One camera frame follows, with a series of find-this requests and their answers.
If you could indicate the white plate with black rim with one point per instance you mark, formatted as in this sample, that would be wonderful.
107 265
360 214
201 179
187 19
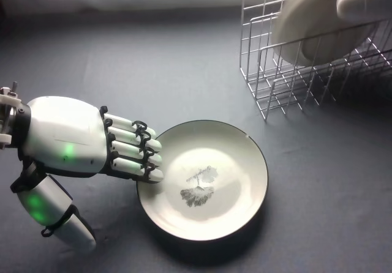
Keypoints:
306 19
214 156

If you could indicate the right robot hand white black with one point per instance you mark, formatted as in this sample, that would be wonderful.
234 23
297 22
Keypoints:
367 0

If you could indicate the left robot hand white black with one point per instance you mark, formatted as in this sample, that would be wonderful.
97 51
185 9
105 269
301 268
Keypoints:
61 132

